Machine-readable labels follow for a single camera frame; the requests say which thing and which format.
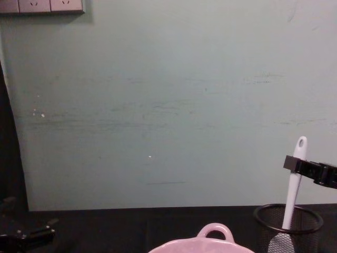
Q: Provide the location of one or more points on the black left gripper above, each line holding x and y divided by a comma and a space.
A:
10, 243

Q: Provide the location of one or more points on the white plastic rice paddle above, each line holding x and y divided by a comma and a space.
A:
292, 195

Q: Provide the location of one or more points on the black hanging fabric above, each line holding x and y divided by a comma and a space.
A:
10, 147

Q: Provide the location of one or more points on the black table cloth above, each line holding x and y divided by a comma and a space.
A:
118, 232

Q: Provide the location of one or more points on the grey wall socket panel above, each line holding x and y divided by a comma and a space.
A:
39, 5

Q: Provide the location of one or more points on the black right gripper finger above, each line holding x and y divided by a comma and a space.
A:
305, 166

